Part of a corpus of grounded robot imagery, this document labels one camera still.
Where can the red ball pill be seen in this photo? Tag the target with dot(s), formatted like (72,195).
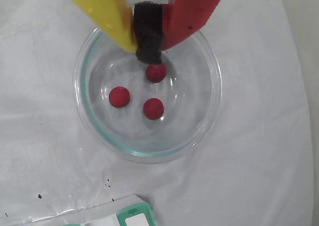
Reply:
(119,97)
(155,73)
(153,108)

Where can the clear glass bowl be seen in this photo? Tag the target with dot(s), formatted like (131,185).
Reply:
(174,126)

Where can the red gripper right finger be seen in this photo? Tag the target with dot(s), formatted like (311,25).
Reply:
(189,11)

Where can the weekly pill organizer box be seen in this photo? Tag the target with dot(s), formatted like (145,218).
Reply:
(134,216)

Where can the white tablecloth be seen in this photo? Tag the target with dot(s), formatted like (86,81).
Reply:
(49,111)

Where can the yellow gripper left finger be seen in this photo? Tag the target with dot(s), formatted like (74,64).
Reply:
(104,9)

